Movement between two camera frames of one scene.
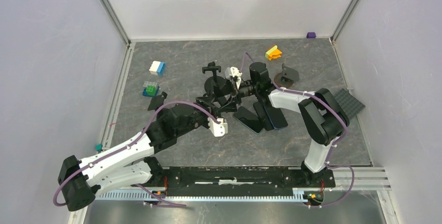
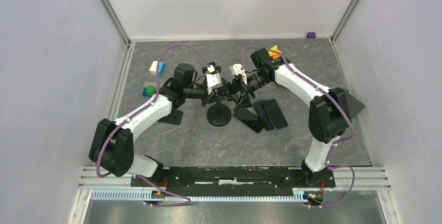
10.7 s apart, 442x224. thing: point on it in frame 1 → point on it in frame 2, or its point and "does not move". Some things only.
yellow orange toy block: x=273 y=53 does not move
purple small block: x=311 y=35 does not move
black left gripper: x=206 y=116 → x=216 y=96
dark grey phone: x=263 y=115 does not move
